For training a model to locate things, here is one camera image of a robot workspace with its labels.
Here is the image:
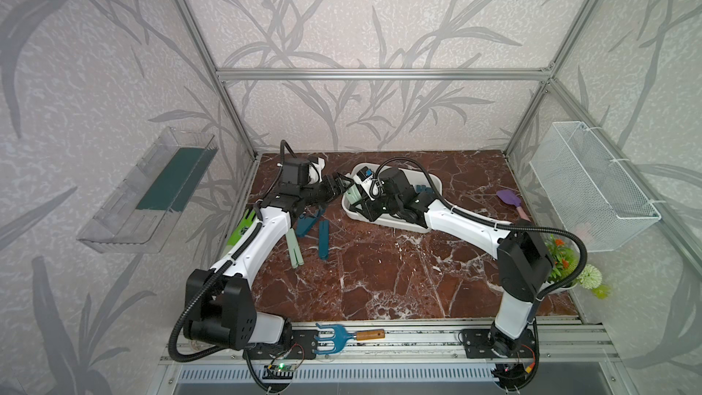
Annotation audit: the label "white rectangular storage box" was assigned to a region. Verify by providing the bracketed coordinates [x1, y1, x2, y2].
[342, 163, 442, 233]

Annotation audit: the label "mint pruning pliers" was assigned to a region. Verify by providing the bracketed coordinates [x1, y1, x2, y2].
[345, 185, 363, 208]
[285, 229, 305, 269]

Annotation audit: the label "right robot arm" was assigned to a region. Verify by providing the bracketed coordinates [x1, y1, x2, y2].
[347, 161, 588, 358]

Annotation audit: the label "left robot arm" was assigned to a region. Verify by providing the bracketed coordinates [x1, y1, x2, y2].
[167, 157, 353, 363]

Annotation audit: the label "open teal pruning pliers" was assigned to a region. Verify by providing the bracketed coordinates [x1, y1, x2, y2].
[295, 208, 325, 238]

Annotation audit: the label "green gardening glove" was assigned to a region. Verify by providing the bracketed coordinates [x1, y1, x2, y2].
[225, 208, 257, 251]

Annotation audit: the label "purple pink silicone spatula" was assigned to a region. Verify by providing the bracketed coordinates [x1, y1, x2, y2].
[497, 189, 530, 221]

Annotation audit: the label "blue garden hand fork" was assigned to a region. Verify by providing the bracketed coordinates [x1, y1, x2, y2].
[314, 323, 386, 356]

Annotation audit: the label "potted artificial flower plant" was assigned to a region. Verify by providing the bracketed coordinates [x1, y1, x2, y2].
[545, 235, 611, 301]

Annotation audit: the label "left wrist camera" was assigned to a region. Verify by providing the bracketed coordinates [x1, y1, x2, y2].
[308, 157, 325, 184]

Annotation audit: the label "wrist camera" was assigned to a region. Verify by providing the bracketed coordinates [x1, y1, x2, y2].
[308, 157, 325, 184]
[353, 166, 374, 192]

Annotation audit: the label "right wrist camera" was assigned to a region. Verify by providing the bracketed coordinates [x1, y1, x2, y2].
[353, 166, 374, 192]

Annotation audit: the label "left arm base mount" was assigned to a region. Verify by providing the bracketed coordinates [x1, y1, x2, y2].
[247, 329, 319, 361]

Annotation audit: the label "clear plastic wall shelf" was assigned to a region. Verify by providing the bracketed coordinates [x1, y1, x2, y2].
[77, 127, 219, 254]

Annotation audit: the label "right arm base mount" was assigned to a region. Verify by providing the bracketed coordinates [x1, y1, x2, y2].
[457, 327, 539, 363]

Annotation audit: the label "white wire mesh basket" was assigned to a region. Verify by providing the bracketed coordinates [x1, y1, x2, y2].
[530, 121, 661, 252]

